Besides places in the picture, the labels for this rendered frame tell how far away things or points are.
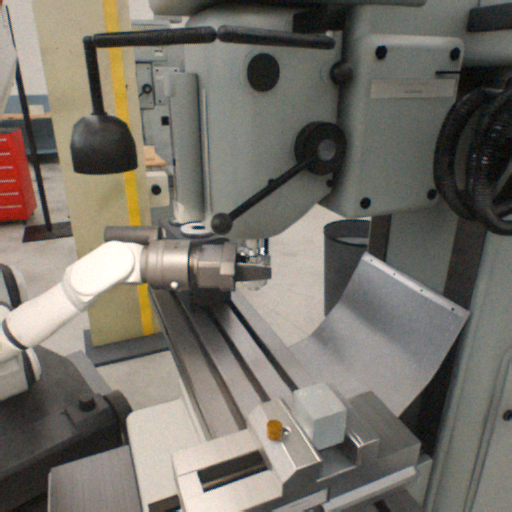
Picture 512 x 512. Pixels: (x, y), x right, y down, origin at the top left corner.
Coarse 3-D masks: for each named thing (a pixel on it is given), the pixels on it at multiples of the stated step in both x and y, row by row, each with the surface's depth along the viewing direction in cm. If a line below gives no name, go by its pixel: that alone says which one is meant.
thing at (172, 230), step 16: (160, 224) 117; (176, 224) 113; (192, 224) 111; (176, 240) 107; (192, 240) 104; (208, 240) 104; (224, 240) 107; (192, 288) 107; (208, 288) 109; (192, 304) 108; (208, 304) 111
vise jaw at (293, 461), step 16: (272, 400) 64; (256, 416) 62; (272, 416) 61; (288, 416) 61; (256, 432) 60; (288, 432) 59; (304, 432) 58; (272, 448) 57; (288, 448) 55; (304, 448) 56; (272, 464) 55; (288, 464) 54; (304, 464) 53; (320, 464) 54; (288, 480) 53; (304, 480) 54
